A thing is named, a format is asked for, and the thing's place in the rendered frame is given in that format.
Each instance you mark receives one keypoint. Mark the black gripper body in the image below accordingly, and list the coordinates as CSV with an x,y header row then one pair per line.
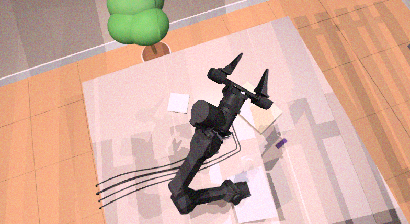
x,y
233,100

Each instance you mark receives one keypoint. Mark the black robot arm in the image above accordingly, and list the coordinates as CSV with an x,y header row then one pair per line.
x,y
205,117

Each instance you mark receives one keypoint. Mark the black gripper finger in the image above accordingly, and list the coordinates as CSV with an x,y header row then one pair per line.
x,y
230,67
262,86

